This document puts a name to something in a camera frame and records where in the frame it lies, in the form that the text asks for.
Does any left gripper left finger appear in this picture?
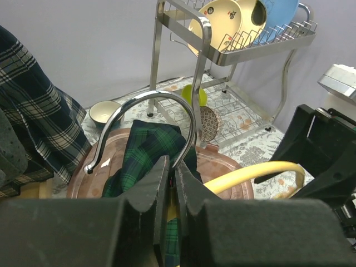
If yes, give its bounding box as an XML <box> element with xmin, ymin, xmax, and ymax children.
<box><xmin>120</xmin><ymin>155</ymin><xmax>170</xmax><ymax>250</ymax></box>

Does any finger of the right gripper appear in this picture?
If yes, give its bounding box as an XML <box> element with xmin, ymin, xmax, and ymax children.
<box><xmin>271</xmin><ymin>105</ymin><xmax>355</xmax><ymax>199</ymax></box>

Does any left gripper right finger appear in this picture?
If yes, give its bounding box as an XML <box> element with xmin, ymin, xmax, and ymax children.
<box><xmin>175</xmin><ymin>162</ymin><xmax>214</xmax><ymax>250</ymax></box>

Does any yellow hanger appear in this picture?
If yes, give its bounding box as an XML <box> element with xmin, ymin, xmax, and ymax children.
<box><xmin>85</xmin><ymin>90</ymin><xmax>305</xmax><ymax>220</ymax></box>

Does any green plaid skirt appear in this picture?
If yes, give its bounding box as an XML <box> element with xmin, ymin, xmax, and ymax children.
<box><xmin>102</xmin><ymin>120</ymin><xmax>202</xmax><ymax>266</ymax></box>

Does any grey dotted skirt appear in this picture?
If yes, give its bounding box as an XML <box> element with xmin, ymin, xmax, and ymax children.
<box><xmin>1</xmin><ymin>110</ymin><xmax>28</xmax><ymax>189</ymax></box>

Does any navy beige plaid skirt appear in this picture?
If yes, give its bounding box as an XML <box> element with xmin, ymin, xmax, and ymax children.
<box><xmin>1</xmin><ymin>28</ymin><xmax>91</xmax><ymax>198</ymax></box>

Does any patterned bowl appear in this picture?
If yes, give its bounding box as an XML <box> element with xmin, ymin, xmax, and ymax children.
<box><xmin>200</xmin><ymin>106</ymin><xmax>222</xmax><ymax>142</ymax></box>

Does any floral table mat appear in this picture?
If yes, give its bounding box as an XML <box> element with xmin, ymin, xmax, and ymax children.
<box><xmin>52</xmin><ymin>73</ymin><xmax>315</xmax><ymax>200</ymax></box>

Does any cream grey bowl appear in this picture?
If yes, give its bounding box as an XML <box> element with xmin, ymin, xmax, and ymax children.
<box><xmin>89</xmin><ymin>101</ymin><xmax>121</xmax><ymax>128</ymax></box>

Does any green bowl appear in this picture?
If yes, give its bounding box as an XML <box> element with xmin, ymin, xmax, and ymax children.
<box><xmin>181</xmin><ymin>83</ymin><xmax>208</xmax><ymax>106</ymax></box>

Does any wooden clothes rack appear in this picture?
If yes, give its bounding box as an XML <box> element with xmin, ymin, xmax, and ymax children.
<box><xmin>18</xmin><ymin>179</ymin><xmax>53</xmax><ymax>199</ymax></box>

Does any steel dish rack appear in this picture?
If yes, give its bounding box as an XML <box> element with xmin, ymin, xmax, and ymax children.
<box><xmin>147</xmin><ymin>0</ymin><xmax>318</xmax><ymax>148</ymax></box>

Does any blue plate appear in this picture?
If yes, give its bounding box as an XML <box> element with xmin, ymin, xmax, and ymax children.
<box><xmin>253</xmin><ymin>0</ymin><xmax>300</xmax><ymax>45</ymax></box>

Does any cream plate right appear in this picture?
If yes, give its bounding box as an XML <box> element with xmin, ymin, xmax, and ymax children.
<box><xmin>223</xmin><ymin>1</ymin><xmax>266</xmax><ymax>52</ymax></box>

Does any cream plate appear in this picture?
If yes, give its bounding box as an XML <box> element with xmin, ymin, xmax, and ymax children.
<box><xmin>223</xmin><ymin>1</ymin><xmax>266</xmax><ymax>52</ymax></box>
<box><xmin>199</xmin><ymin>0</ymin><xmax>243</xmax><ymax>52</ymax></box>

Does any cream plate left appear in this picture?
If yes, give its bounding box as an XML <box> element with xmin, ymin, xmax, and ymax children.
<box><xmin>199</xmin><ymin>0</ymin><xmax>243</xmax><ymax>52</ymax></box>

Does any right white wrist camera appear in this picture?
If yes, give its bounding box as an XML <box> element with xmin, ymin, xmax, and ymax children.
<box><xmin>318</xmin><ymin>64</ymin><xmax>355</xmax><ymax>106</ymax></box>

